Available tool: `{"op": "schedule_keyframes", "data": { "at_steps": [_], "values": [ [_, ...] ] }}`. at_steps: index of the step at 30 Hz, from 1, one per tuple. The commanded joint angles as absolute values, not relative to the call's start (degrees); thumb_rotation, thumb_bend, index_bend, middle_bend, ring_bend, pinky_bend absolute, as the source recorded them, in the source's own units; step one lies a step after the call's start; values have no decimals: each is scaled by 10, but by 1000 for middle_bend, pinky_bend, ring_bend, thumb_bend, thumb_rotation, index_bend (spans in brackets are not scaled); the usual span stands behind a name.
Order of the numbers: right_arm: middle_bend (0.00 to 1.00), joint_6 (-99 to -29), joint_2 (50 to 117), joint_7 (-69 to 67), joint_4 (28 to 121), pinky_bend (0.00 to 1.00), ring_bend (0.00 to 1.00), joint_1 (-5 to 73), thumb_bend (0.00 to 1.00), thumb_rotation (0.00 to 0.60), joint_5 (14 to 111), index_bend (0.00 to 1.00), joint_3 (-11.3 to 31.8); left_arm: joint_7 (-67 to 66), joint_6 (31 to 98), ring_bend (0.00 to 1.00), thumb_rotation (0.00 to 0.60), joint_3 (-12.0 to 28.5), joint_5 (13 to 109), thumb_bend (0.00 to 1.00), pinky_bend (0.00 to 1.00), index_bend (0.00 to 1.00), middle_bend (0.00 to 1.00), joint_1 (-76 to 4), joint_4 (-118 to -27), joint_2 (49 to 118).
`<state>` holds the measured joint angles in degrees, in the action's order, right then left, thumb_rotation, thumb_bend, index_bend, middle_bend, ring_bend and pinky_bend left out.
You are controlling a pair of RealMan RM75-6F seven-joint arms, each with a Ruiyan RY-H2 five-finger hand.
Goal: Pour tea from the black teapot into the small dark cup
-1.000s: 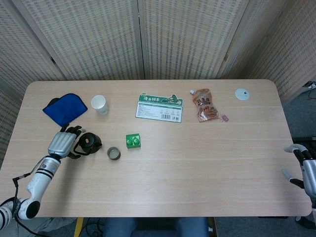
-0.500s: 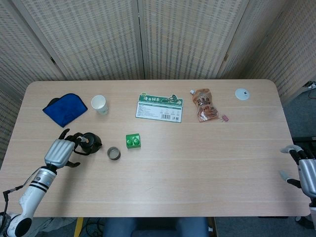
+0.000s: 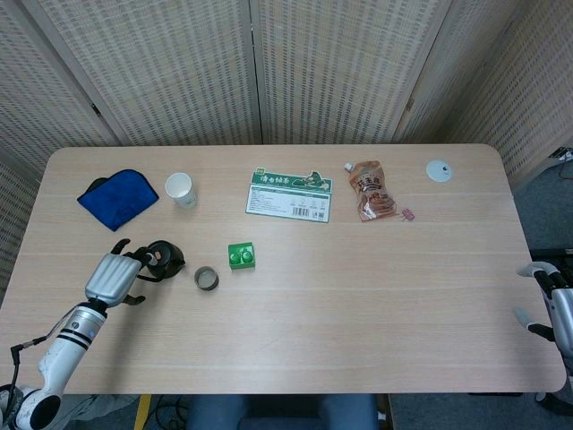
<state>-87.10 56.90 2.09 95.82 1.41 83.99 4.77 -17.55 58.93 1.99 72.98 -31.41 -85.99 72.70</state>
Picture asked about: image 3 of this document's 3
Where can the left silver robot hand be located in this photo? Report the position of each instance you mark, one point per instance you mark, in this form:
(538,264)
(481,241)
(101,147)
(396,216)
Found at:
(112,277)

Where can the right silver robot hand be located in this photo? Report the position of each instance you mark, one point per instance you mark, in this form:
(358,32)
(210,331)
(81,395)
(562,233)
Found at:
(565,318)

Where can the black round pot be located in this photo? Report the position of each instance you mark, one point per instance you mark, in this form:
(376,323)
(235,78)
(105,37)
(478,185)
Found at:
(166,262)

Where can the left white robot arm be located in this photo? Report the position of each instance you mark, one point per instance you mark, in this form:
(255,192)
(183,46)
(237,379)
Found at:
(67,345)

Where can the small grey cup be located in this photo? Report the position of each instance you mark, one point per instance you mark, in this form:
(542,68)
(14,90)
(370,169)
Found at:
(207,286)

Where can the blue folded cloth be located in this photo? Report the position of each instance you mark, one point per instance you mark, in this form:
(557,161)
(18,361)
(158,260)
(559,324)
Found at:
(118,197)

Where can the white table foot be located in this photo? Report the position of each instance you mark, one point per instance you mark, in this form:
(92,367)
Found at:
(544,397)

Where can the black item under blue cloth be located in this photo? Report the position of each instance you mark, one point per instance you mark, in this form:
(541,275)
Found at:
(96,183)

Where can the white paper cup, leaf print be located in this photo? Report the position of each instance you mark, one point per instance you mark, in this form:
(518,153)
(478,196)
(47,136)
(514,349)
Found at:
(181,190)

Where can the green building block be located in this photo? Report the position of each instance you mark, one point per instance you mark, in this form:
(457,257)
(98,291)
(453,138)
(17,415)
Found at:
(242,264)

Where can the yellow bar under table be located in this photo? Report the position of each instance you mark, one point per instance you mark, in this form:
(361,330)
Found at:
(142,412)

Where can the white power strip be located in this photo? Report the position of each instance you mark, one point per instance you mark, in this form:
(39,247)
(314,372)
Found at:
(563,155)

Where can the pink binder clip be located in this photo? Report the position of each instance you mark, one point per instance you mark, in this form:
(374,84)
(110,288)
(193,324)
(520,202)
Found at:
(407,215)

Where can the green and white printed card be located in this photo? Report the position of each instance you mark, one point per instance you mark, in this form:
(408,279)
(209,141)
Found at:
(286,199)

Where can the white round grommet cover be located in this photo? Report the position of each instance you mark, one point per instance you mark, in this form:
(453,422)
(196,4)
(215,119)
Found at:
(436,172)

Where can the blue robot body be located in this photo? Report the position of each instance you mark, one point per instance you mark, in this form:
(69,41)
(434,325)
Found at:
(282,412)

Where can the woven folding screen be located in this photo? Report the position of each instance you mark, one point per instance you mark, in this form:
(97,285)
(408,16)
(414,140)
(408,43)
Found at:
(179,67)

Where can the brown spouted drink pouch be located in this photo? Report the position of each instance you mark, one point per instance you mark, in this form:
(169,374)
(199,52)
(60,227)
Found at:
(371,192)

